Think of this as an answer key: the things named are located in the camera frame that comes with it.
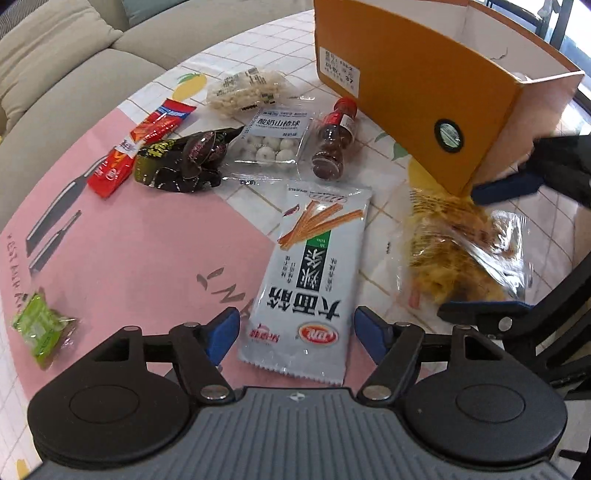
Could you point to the large white snack packet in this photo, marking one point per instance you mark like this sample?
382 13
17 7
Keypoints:
304 286

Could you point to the beige cushion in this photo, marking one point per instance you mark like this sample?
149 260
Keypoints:
46 55

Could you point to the clear bag of yellow snacks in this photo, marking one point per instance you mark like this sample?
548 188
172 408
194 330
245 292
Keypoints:
452 249

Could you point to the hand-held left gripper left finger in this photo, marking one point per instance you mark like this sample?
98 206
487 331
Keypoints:
225 333

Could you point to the orange cardboard box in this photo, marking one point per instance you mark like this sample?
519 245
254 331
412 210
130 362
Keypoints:
406 92

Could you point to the red snack packet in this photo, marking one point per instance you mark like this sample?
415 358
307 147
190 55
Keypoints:
138 138

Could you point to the beige sofa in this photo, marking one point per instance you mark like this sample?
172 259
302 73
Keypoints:
60 134

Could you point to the clear packet of white beans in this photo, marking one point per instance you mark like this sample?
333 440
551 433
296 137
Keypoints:
240 94

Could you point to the teal cushion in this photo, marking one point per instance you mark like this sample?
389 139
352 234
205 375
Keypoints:
138 9

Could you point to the green candy packet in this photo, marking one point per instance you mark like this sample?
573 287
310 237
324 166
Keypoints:
39 323

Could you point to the dark window railing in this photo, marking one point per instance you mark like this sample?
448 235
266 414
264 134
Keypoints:
526 18

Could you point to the small red-capped bottle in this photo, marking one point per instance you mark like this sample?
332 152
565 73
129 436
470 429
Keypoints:
330 147

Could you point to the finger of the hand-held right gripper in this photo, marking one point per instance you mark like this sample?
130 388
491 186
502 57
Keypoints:
505 188
485 310

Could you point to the black snack packet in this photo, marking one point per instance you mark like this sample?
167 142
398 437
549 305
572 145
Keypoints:
184 161

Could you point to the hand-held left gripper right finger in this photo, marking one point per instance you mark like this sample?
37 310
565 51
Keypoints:
367 333

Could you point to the clear packet of white balls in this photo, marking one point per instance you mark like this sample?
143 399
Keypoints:
272 143

